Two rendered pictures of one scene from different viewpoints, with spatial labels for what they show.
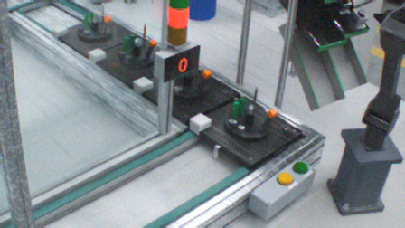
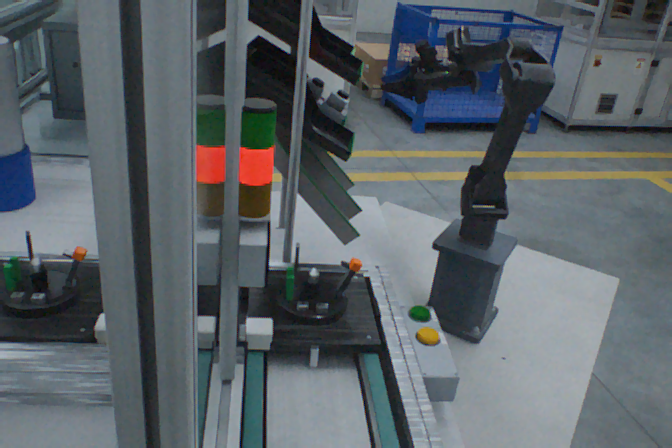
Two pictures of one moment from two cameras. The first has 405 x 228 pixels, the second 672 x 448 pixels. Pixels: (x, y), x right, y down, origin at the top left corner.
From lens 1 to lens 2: 0.98 m
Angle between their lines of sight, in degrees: 46
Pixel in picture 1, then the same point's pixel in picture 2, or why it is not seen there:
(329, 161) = not seen: hidden behind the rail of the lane
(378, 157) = (503, 250)
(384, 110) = (495, 190)
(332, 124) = (332, 255)
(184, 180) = (321, 421)
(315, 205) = not seen: hidden behind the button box
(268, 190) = (433, 361)
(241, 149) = (344, 333)
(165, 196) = not seen: outside the picture
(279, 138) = (357, 295)
